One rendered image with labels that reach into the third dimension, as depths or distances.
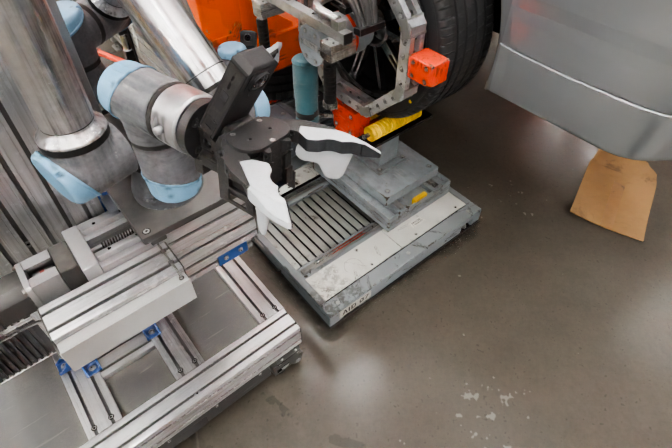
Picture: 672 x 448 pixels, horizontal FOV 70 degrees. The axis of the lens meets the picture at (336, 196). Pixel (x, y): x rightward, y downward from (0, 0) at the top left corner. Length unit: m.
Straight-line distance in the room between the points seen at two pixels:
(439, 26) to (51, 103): 0.99
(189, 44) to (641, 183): 2.28
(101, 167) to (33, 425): 0.90
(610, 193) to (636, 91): 1.23
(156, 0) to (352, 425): 1.32
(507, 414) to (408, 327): 0.41
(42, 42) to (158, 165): 0.26
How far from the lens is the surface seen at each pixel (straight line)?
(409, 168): 2.03
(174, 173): 0.68
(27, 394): 1.69
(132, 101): 0.61
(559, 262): 2.15
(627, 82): 1.35
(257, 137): 0.50
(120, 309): 1.06
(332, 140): 0.51
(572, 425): 1.80
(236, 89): 0.48
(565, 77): 1.42
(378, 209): 1.92
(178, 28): 0.75
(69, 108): 0.87
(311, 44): 1.52
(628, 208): 2.51
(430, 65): 1.38
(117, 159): 0.94
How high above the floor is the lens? 1.55
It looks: 45 degrees down
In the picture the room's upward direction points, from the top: straight up
